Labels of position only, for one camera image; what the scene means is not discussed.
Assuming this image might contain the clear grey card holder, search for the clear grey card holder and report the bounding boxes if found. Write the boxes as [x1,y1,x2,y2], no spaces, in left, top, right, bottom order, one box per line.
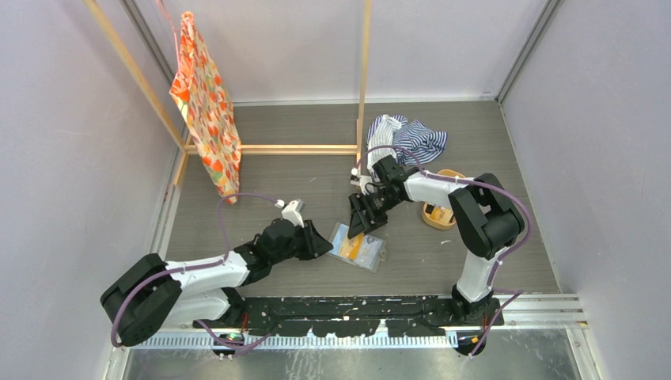
[328,222,387,272]

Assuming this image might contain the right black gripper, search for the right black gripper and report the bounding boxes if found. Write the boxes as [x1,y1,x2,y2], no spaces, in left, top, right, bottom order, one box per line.
[349,188,403,239]

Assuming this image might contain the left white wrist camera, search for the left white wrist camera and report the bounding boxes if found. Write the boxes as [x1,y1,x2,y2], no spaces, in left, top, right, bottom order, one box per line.
[281,199,305,228]

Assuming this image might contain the yellow oval tray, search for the yellow oval tray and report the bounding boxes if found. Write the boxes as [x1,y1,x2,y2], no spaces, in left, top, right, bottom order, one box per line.
[421,169,468,231]

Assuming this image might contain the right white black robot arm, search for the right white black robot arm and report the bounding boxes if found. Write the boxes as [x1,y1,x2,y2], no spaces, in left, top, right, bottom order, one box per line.
[347,155,525,325]

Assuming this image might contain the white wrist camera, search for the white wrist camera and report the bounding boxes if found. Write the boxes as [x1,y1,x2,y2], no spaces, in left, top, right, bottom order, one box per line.
[281,199,305,228]
[350,167,376,195]

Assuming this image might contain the silver VIP card front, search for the silver VIP card front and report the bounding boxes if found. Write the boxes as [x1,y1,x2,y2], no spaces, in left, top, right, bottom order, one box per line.
[359,235,386,268]

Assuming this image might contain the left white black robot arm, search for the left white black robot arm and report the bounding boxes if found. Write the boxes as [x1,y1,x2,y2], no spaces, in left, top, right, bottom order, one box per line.
[100,218,333,348]

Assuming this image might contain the wooden rack frame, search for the wooden rack frame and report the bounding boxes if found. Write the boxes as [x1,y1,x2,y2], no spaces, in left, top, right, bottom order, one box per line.
[83,0,373,187]

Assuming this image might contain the blue white striped cloth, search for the blue white striped cloth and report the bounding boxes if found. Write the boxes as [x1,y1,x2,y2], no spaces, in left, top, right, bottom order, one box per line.
[366,115,449,172]

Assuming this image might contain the gold VIP card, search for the gold VIP card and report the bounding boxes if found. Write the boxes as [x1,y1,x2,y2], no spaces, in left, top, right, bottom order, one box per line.
[337,234,365,261]

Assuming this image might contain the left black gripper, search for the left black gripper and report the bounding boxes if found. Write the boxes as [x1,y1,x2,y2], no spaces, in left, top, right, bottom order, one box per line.
[270,219,332,265]

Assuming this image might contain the orange floral cloth bag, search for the orange floral cloth bag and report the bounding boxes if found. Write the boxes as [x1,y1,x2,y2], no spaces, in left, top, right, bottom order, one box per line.
[169,11,241,197]

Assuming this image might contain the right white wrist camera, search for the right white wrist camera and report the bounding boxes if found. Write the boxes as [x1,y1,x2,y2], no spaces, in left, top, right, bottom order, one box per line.
[350,167,376,195]

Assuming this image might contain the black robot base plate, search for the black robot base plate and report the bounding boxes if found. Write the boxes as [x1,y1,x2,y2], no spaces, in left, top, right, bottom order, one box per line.
[204,295,500,338]

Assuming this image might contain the aluminium rail frame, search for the aluminium rail frame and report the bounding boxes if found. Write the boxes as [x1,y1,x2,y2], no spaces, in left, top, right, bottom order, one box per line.
[104,289,604,379]

